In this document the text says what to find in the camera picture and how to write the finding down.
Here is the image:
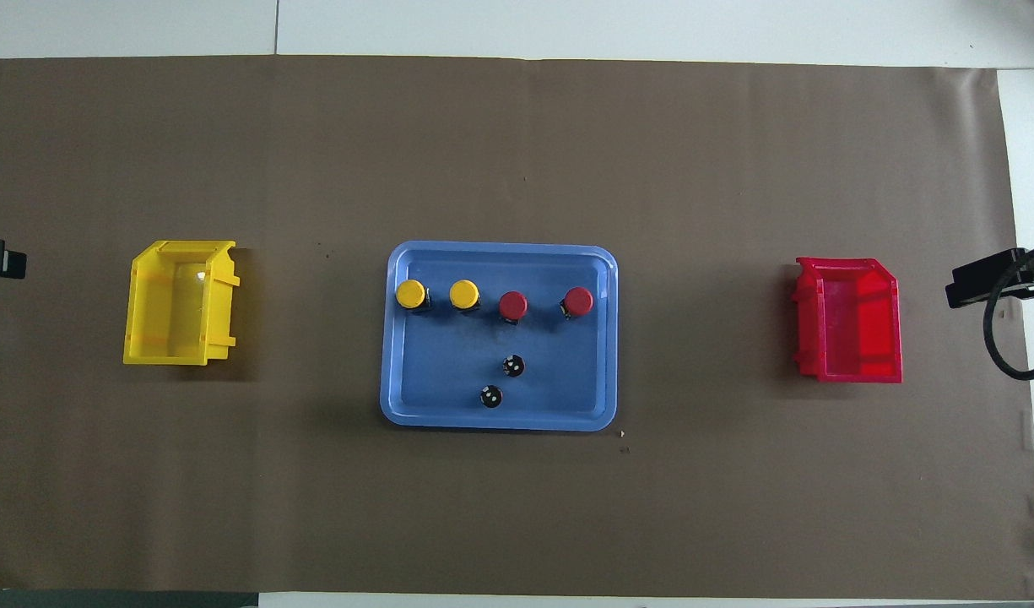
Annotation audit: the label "red plastic bin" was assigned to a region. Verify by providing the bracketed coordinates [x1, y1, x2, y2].
[791, 257, 904, 385]

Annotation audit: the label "yellow plastic bin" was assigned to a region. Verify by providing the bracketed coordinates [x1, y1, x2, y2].
[123, 240, 241, 367]

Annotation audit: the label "blue plastic tray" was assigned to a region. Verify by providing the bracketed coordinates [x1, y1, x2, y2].
[380, 241, 620, 433]

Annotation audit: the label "brown paper mat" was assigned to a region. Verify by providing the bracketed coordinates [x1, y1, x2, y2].
[0, 55, 1034, 597]

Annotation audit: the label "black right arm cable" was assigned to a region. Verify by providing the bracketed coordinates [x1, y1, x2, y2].
[983, 250, 1034, 382]

